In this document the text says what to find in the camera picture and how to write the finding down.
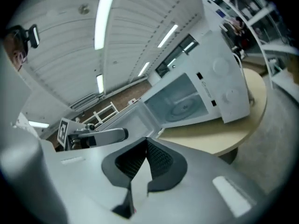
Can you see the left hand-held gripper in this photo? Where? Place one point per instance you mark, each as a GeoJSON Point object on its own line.
{"type": "Point", "coordinates": [67, 132]}

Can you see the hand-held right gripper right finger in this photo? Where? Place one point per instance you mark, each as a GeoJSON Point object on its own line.
{"type": "Point", "coordinates": [198, 195]}

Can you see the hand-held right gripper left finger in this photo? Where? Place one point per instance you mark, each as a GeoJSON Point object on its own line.
{"type": "Point", "coordinates": [81, 183]}

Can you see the clear glass microwave plate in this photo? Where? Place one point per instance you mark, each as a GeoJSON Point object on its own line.
{"type": "Point", "coordinates": [184, 111]}

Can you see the white microwave door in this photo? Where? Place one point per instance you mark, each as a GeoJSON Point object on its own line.
{"type": "Point", "coordinates": [130, 122]}

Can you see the ceiling light strip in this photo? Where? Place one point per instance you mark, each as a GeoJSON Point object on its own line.
{"type": "Point", "coordinates": [167, 36]}
{"type": "Point", "coordinates": [143, 69]}
{"type": "Point", "coordinates": [104, 20]}
{"type": "Point", "coordinates": [38, 124]}
{"type": "Point", "coordinates": [100, 84]}

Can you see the dark window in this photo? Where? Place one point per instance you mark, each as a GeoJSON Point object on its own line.
{"type": "Point", "coordinates": [168, 64]}

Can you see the white microwave dial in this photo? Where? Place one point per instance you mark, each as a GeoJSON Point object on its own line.
{"type": "Point", "coordinates": [231, 94]}
{"type": "Point", "coordinates": [220, 65]}

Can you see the white microwave oven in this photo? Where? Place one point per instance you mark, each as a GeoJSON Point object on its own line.
{"type": "Point", "coordinates": [210, 55]}

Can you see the ceiling smoke detector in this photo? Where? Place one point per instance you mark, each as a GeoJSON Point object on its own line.
{"type": "Point", "coordinates": [84, 9]}

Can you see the white curved shelf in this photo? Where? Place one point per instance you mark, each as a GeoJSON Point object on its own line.
{"type": "Point", "coordinates": [280, 48]}

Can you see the white frame table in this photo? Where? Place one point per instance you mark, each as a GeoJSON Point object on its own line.
{"type": "Point", "coordinates": [102, 113]}

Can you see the black head-mounted camera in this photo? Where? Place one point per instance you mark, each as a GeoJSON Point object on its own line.
{"type": "Point", "coordinates": [33, 36]}

